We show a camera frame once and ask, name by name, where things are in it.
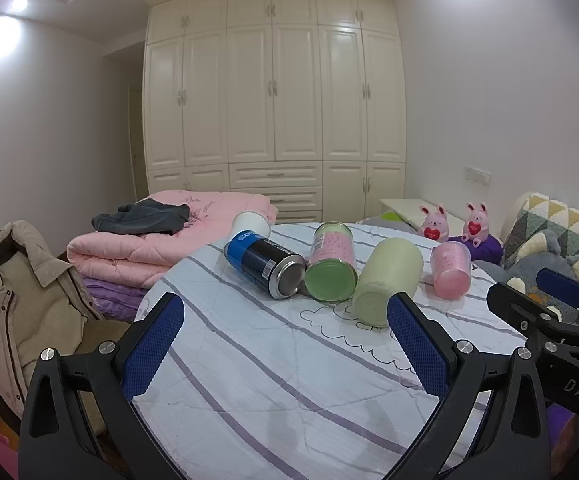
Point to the patterned triangle pillow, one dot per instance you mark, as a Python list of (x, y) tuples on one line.
[(554, 220)]

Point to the door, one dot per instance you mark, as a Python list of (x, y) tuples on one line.
[(137, 150)]

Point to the beige jacket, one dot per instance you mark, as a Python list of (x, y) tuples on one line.
[(14, 300)]

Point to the pale green cup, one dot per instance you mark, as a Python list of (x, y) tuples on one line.
[(387, 275)]

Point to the pink plush rabbit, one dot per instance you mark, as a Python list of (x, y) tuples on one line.
[(476, 222), (433, 222)]

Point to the green cup with pink label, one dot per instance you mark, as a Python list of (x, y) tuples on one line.
[(330, 260)]

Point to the folded purple blanket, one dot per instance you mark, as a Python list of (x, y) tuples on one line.
[(114, 295)]

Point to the purple cushion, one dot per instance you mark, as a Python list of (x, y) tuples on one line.
[(487, 249)]

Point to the cream wardrobe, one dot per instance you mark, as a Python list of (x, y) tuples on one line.
[(274, 100)]

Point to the white paper cup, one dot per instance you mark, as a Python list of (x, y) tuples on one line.
[(250, 224)]

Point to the striped bed sheet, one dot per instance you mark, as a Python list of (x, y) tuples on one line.
[(279, 360)]

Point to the blue and black cup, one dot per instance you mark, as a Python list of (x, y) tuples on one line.
[(262, 262)]

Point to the wall socket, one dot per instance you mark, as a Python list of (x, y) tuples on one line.
[(477, 174)]

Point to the grey plush toy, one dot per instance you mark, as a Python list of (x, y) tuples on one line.
[(534, 260)]

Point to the grey garment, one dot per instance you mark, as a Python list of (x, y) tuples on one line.
[(142, 217)]

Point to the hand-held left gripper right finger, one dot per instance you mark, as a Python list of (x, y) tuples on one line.
[(419, 347)]

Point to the ceiling light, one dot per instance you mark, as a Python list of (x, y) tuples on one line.
[(19, 4)]

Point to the folded pink quilt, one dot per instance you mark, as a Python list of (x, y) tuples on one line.
[(169, 255)]

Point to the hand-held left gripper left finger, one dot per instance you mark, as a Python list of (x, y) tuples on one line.
[(152, 347)]

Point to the purple cloth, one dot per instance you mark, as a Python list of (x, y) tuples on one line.
[(564, 430)]

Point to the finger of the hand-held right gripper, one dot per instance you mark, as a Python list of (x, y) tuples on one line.
[(512, 305), (564, 287)]

